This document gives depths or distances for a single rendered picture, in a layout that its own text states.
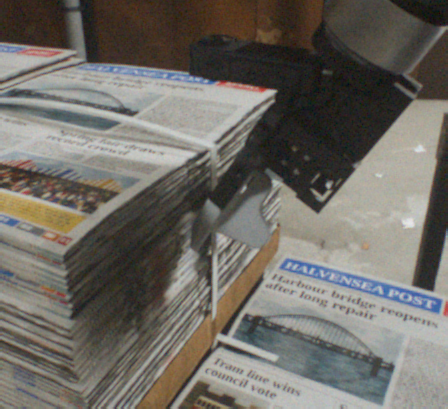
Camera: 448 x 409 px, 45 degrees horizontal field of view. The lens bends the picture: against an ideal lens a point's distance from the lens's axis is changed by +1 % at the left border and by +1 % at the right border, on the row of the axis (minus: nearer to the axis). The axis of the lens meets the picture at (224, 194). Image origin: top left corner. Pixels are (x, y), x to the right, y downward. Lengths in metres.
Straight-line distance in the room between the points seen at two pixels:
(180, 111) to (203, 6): 3.46
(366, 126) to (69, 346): 0.26
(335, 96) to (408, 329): 0.32
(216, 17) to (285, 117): 3.59
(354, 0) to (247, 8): 3.60
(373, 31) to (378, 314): 0.38
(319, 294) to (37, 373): 0.37
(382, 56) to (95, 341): 0.27
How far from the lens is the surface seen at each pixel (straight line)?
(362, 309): 0.67
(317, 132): 0.41
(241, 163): 0.41
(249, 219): 0.44
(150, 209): 0.41
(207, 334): 0.57
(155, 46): 4.13
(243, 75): 0.43
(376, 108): 0.41
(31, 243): 0.36
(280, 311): 0.65
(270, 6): 3.96
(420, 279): 1.60
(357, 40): 0.38
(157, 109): 0.56
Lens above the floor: 1.24
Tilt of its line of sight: 28 degrees down
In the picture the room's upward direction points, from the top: straight up
